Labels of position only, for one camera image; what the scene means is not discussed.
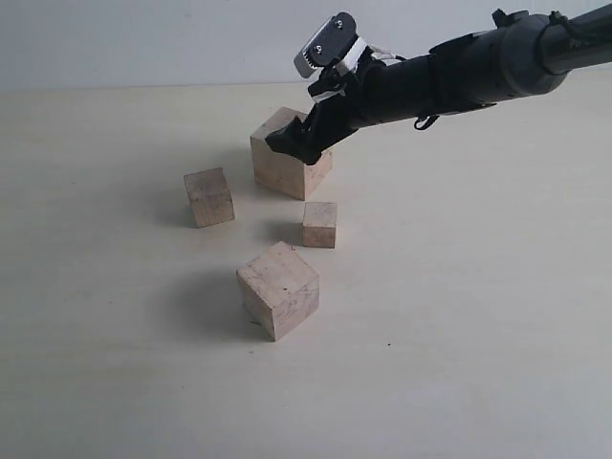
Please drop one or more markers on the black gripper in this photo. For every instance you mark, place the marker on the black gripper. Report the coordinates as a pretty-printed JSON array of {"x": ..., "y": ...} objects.
[{"x": 376, "y": 90}]

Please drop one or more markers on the smallest wooden cube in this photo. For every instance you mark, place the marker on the smallest wooden cube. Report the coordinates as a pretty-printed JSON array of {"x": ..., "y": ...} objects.
[{"x": 319, "y": 225}]

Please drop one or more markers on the third largest wooden cube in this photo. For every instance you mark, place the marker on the third largest wooden cube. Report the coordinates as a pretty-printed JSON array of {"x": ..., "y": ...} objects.
[{"x": 209, "y": 197}]

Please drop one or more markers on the second largest wooden cube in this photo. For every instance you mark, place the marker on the second largest wooden cube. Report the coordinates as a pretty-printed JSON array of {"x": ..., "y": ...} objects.
[{"x": 279, "y": 289}]

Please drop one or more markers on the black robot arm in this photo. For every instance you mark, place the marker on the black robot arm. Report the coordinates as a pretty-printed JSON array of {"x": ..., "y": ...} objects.
[{"x": 525, "y": 55}]

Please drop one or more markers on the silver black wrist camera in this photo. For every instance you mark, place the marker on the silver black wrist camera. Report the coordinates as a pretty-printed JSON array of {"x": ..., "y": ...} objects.
[{"x": 335, "y": 48}]

